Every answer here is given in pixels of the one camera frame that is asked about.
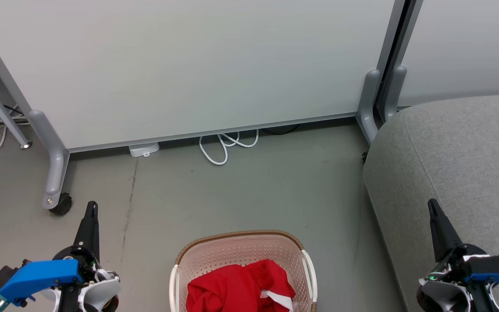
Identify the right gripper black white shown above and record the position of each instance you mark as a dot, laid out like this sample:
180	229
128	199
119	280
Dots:
442	294

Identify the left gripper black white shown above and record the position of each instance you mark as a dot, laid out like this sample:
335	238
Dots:
95	286

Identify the red cloth garment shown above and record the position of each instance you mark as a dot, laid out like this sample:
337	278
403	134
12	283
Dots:
232	288

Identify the grey fabric sofa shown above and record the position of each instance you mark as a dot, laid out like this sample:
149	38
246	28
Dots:
457	164

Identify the black caster wheel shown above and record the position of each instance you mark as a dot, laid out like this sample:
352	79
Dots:
63	204

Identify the grey partition foot with caster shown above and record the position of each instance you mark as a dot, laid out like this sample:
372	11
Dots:
54	169

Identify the white power adapter box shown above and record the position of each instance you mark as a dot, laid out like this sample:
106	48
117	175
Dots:
144	149

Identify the small grey partition foot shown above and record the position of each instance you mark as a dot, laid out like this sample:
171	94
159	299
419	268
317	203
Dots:
394	93

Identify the beige plastic laundry basket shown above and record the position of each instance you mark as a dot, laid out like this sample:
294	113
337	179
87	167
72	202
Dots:
241	249

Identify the narrow white partition panel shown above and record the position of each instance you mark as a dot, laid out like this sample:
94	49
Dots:
466	47

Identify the wide white partition panel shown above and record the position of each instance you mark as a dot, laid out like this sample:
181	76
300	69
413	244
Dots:
189	65

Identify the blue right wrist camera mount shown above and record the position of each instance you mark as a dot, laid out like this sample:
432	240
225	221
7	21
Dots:
498	268

